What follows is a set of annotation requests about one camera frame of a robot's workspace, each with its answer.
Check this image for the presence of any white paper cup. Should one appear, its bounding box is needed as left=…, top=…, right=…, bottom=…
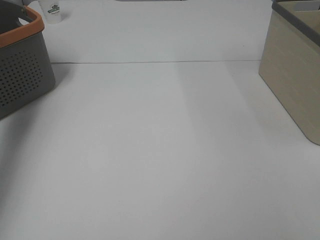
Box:
left=38, top=0, right=62, bottom=24

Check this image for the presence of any beige bin with grey rim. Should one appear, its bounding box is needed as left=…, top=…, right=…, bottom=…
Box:
left=258, top=0, right=320, bottom=145

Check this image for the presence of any grey basket with orange rim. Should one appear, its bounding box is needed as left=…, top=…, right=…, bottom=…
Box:
left=0, top=0, right=56, bottom=118

